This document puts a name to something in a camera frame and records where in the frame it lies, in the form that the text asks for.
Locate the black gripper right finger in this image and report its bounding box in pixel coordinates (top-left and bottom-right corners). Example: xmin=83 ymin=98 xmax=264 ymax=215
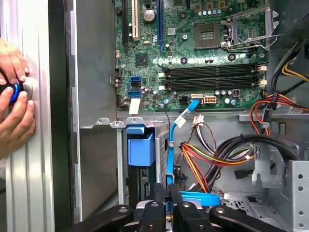
xmin=169 ymin=183 xmax=288 ymax=232

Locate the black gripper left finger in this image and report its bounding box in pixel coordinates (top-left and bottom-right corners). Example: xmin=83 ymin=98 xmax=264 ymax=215
xmin=62 ymin=183 xmax=167 ymax=232

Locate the orange red disk power wire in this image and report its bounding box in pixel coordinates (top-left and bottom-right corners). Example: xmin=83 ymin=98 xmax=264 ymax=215
xmin=180 ymin=142 xmax=255 ymax=194

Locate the hard disk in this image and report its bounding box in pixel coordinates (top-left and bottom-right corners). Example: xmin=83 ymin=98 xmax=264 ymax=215
xmin=125 ymin=123 xmax=170 ymax=203

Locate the blue data wire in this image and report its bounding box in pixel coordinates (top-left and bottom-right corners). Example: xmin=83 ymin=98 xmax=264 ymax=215
xmin=166 ymin=99 xmax=221 ymax=208

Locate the round black tool blue ring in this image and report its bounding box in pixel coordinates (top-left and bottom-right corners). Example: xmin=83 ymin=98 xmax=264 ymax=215
xmin=0 ymin=81 xmax=34 ymax=107

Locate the grey metal disk bay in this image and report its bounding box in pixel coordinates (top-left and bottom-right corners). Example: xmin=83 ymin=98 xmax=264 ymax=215
xmin=95 ymin=116 xmax=171 ymax=206

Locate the person's right hand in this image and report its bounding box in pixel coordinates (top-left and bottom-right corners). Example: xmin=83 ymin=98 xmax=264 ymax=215
xmin=0 ymin=87 xmax=36 ymax=160

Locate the person's left hand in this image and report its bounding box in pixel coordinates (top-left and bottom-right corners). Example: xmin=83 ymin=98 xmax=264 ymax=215
xmin=0 ymin=38 xmax=30 ymax=86

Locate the white paper tag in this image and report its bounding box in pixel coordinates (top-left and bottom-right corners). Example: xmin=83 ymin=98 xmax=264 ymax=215
xmin=128 ymin=98 xmax=141 ymax=115

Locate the grey metal drive cage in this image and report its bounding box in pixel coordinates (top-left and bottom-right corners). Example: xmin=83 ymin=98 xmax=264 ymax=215
xmin=251 ymin=142 xmax=309 ymax=232

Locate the black RAM slot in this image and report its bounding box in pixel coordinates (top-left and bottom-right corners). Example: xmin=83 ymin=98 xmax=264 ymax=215
xmin=158 ymin=63 xmax=267 ymax=71
xmin=158 ymin=70 xmax=267 ymax=78
xmin=158 ymin=77 xmax=267 ymax=85
xmin=158 ymin=84 xmax=267 ymax=91

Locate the black open PC case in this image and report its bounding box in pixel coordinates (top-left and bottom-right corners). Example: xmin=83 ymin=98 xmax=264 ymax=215
xmin=48 ymin=0 xmax=309 ymax=232

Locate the green motherboard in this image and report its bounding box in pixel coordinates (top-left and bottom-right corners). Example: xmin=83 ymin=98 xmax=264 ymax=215
xmin=113 ymin=0 xmax=270 ymax=112

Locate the CPU socket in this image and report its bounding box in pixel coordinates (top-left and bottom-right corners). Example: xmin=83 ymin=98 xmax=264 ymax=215
xmin=194 ymin=23 xmax=222 ymax=50

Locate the thin metal locking lever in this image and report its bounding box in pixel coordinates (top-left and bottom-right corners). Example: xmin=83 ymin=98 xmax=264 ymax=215
xmin=226 ymin=33 xmax=283 ymax=52

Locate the blue expansion slot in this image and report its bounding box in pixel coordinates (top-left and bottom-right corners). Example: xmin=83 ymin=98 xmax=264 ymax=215
xmin=156 ymin=0 xmax=167 ymax=53

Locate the black expansion slot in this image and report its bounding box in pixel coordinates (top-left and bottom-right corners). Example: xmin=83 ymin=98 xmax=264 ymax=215
xmin=121 ymin=0 xmax=129 ymax=52

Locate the white expansion slot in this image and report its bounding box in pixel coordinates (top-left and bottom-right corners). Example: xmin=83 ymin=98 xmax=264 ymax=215
xmin=131 ymin=0 xmax=141 ymax=41

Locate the silver coin battery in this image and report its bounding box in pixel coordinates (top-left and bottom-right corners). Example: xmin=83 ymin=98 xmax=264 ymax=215
xmin=143 ymin=9 xmax=156 ymax=23

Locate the grey power supply unit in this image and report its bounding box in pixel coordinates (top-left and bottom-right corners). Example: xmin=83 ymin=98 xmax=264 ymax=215
xmin=269 ymin=0 xmax=309 ymax=49

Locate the thin wire with white plug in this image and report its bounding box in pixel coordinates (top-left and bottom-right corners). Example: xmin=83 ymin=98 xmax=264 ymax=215
xmin=192 ymin=115 xmax=218 ymax=155

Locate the black sleeved wire bundle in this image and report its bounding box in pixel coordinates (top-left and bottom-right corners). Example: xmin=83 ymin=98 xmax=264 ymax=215
xmin=214 ymin=134 xmax=300 ymax=187

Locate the red orange wire bundle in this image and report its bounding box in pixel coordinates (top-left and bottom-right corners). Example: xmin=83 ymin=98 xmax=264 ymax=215
xmin=250 ymin=93 xmax=309 ymax=136

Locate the yellow black power wire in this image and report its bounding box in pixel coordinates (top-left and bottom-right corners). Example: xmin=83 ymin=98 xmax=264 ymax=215
xmin=267 ymin=41 xmax=309 ymax=97

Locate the metal socket cover frame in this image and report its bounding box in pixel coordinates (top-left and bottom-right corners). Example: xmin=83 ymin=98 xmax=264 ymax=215
xmin=225 ymin=4 xmax=280 ymax=49

